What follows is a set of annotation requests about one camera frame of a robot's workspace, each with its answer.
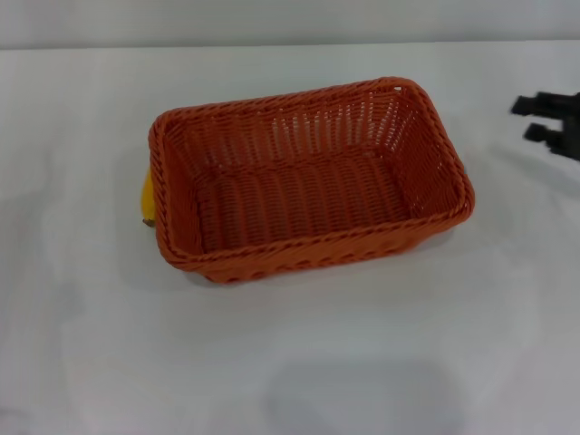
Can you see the orange woven plastic basket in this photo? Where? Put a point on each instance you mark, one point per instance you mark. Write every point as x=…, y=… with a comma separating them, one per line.
x=299, y=195

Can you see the yellow banana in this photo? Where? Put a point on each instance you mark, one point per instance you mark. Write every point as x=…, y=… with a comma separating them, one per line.
x=148, y=199

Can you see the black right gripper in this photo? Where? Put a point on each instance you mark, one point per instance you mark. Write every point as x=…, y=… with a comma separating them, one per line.
x=566, y=127

